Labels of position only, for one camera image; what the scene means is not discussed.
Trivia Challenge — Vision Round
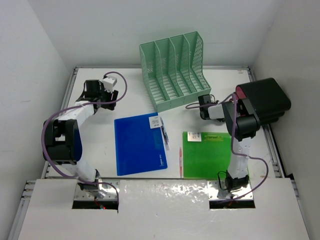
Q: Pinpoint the blue pen in package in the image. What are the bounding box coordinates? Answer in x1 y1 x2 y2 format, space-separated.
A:
159 116 170 151

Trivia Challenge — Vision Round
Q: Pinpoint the white front board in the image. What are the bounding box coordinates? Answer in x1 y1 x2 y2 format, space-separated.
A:
19 178 309 240

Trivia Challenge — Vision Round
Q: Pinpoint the metal base plate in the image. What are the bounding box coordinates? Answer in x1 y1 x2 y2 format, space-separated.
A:
207 180 254 201
73 178 120 202

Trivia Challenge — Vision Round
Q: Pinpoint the red pen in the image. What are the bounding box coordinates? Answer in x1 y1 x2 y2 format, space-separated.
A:
179 147 183 179

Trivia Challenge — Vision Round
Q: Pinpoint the green file organizer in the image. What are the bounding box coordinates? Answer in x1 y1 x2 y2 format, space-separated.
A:
139 31 212 113

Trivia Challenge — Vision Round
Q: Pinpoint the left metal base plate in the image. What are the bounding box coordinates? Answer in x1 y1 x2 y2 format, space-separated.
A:
73 178 120 202

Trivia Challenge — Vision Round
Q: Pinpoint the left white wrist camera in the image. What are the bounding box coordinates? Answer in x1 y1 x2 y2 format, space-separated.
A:
101 76 117 93

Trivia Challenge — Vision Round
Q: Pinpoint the green clip file folder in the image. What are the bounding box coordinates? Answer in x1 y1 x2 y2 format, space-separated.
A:
182 131 231 180

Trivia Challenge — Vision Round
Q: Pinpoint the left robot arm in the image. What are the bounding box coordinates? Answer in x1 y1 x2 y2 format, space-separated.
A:
44 75 119 184

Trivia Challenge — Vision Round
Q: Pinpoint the black pink drawer box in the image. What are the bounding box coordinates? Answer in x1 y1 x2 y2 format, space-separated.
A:
235 77 291 126

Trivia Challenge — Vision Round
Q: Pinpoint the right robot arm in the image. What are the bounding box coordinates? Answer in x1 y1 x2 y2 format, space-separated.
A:
198 93 260 192

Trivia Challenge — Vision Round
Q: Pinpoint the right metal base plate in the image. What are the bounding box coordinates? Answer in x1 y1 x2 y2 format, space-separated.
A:
207 180 254 201

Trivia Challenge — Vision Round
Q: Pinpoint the blue clip file folder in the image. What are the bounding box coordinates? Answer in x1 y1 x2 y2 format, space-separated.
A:
114 112 168 176

